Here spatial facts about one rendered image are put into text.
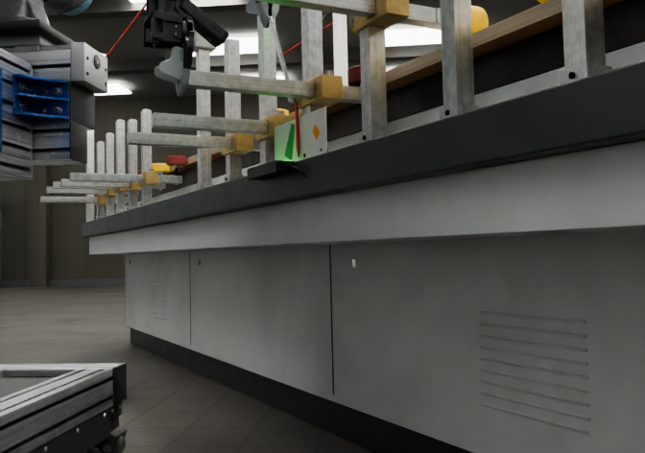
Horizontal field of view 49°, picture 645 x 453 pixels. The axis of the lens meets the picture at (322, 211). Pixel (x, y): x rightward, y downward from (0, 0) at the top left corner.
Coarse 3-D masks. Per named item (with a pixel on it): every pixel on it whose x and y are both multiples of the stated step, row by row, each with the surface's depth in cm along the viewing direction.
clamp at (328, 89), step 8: (312, 80) 151; (320, 80) 148; (328, 80) 148; (336, 80) 149; (320, 88) 148; (328, 88) 148; (336, 88) 148; (320, 96) 148; (328, 96) 148; (336, 96) 148; (304, 104) 154; (312, 104) 153; (320, 104) 153; (328, 104) 153
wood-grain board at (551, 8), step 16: (560, 0) 113; (608, 0) 108; (512, 16) 123; (528, 16) 119; (544, 16) 116; (560, 16) 115; (480, 32) 130; (496, 32) 126; (512, 32) 123; (528, 32) 123; (480, 48) 132; (496, 48) 132; (416, 64) 148; (432, 64) 143; (400, 80) 155; (416, 80) 155; (192, 160) 284
